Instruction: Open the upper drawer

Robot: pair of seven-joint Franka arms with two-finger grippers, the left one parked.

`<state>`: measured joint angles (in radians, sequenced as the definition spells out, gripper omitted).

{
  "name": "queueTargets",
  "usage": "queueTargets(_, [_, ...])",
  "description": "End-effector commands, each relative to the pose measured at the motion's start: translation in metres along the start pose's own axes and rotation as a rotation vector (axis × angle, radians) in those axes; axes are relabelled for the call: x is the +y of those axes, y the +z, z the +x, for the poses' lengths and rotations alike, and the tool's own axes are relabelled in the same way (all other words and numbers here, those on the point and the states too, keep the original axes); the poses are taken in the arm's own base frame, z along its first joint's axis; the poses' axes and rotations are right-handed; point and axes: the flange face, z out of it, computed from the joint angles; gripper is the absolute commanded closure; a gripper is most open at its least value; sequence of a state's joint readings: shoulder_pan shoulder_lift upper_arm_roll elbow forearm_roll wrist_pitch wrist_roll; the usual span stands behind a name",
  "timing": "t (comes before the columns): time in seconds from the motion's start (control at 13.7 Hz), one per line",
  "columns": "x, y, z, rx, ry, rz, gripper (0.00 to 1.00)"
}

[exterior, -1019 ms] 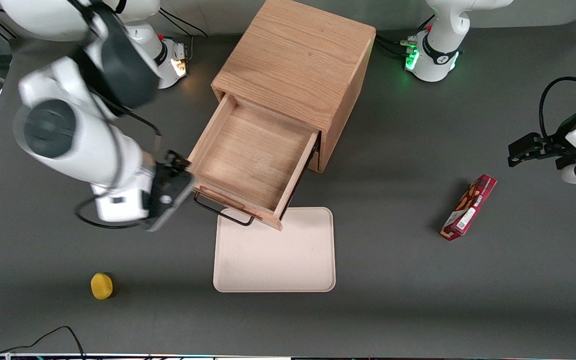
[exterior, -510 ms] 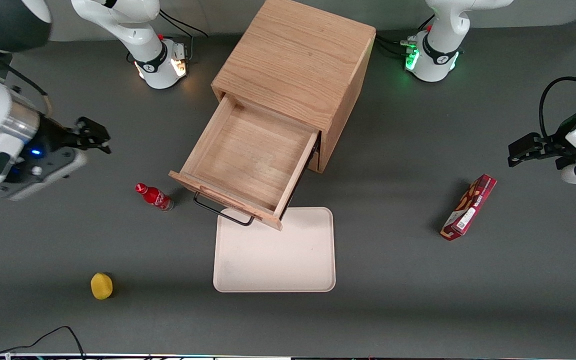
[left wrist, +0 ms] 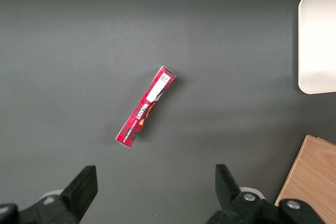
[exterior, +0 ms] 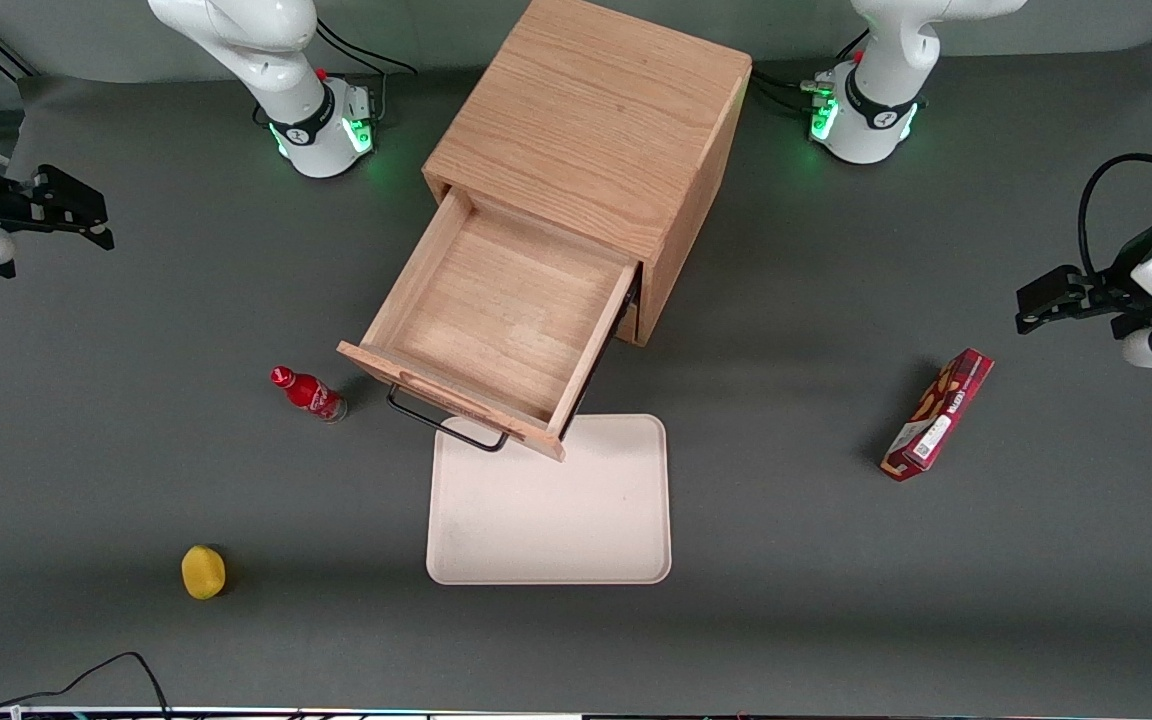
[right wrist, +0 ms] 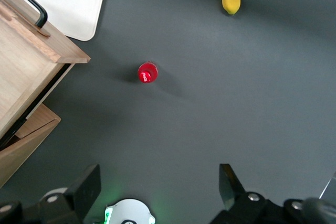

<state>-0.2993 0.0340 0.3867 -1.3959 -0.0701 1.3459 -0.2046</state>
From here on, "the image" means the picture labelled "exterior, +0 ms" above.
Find red snack box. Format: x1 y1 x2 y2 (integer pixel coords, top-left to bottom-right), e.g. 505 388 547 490
880 347 996 483

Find black right base cable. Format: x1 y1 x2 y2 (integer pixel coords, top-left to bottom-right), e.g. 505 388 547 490
314 18 419 77

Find small red soda bottle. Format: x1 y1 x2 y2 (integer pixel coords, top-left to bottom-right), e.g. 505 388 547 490
269 365 349 425

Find yellow lemon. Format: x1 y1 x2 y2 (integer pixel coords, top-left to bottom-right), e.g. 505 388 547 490
181 544 228 601

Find wooden drawer with black handle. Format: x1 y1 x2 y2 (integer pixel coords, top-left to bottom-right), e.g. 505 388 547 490
336 185 642 463

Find wooden drawer cabinet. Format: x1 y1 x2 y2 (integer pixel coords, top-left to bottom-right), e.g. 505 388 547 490
422 0 754 348

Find beige plastic tray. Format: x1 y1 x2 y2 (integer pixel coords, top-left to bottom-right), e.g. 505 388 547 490
425 413 673 586

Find black left base cables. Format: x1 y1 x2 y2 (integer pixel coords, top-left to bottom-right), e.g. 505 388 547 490
751 55 837 116

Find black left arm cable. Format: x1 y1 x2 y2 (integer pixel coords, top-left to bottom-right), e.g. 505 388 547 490
1078 153 1152 286

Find black cable at table edge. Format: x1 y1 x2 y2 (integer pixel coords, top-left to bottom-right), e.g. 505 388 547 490
0 652 173 720

